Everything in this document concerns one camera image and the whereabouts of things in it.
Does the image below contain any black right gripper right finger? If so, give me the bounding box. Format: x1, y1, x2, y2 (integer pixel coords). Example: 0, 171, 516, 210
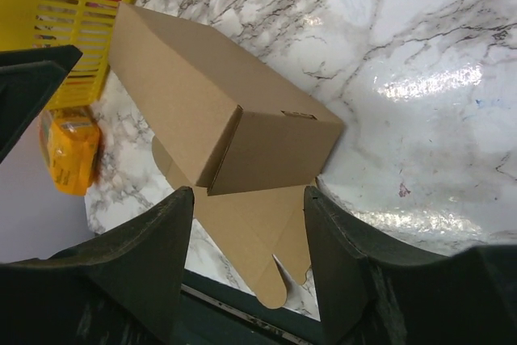
304, 187, 516, 344

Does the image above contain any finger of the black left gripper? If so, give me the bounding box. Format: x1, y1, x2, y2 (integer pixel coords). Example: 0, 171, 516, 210
1, 45, 82, 78
1, 61, 68, 159

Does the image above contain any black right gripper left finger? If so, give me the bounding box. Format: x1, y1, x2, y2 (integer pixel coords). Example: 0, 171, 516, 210
1, 187, 194, 344

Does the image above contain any brown cardboard box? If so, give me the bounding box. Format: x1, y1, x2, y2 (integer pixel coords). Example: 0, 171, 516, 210
108, 3, 344, 309

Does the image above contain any yellow plastic shopping basket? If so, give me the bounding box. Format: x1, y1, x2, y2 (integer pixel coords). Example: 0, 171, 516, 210
1, 0, 134, 109

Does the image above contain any orange gummy candy bag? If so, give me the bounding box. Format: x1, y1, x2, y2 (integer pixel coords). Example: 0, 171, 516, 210
39, 106, 102, 196

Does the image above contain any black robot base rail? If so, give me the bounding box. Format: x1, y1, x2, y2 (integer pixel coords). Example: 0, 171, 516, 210
174, 270, 324, 344

